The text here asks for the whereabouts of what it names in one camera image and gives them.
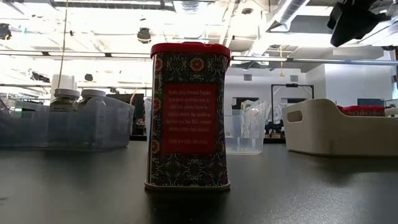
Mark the white-lid spice jar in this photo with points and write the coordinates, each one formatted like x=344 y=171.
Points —
x=92 y=92
x=66 y=93

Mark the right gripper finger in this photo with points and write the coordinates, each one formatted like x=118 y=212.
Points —
x=351 y=28

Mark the white pillar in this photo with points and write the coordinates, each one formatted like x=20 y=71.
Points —
x=63 y=81

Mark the red-lid paprika tin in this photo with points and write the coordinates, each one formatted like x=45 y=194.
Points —
x=186 y=124
x=360 y=108

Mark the smoky dark transparent bin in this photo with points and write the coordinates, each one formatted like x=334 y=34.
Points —
x=102 y=130

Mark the white plastic bin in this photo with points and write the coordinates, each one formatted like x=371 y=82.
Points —
x=342 y=137

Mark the black ceiling spotlight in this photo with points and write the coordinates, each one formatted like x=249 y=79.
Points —
x=3 y=31
x=144 y=35

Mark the silver ventilation duct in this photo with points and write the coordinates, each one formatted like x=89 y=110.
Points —
x=289 y=12

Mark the black frame stand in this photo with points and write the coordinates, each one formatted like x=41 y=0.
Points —
x=292 y=85

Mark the long ceiling light bar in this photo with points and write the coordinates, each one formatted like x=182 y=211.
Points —
x=130 y=55

